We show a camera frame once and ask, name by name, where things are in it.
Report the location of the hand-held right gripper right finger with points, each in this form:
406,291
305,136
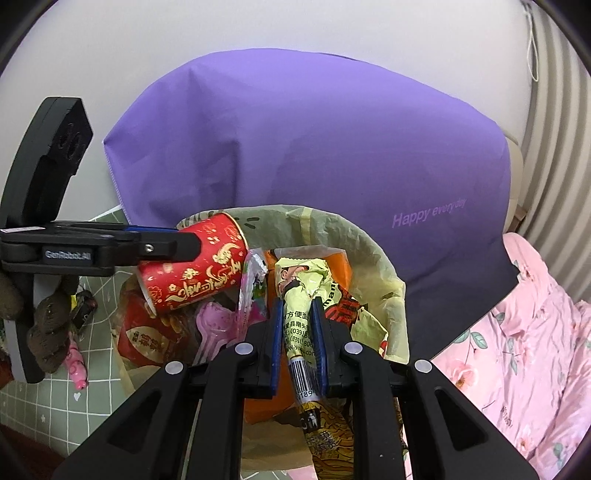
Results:
319,350

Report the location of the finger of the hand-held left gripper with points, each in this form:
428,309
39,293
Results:
157,249
92,226

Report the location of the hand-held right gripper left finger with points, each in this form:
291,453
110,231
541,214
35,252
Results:
277,350

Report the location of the pale yellow noodle wrapper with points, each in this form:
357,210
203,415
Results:
298,332

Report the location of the red paper cup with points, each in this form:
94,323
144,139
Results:
198,277

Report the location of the pink plastic spoon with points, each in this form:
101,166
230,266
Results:
217,323

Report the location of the pink and white snack wrapper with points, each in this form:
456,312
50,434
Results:
251,286

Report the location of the black wrapper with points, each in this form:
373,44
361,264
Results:
85,309

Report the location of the red snack packet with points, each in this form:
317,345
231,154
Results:
147,341

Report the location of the bin with yellow liner bag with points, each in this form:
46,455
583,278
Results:
369,258

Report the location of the person's left hand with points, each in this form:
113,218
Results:
51,323

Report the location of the pink caterpillar toy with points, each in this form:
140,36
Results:
76,369

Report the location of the green checked tablecloth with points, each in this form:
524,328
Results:
46,406

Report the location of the purple fabric bag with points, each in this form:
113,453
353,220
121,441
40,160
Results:
323,161

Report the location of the pink floral blanket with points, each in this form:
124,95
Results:
531,346

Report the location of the beige padded headboard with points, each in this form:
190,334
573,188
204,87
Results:
516,175

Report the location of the grey pleated curtain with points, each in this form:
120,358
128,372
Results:
558,138

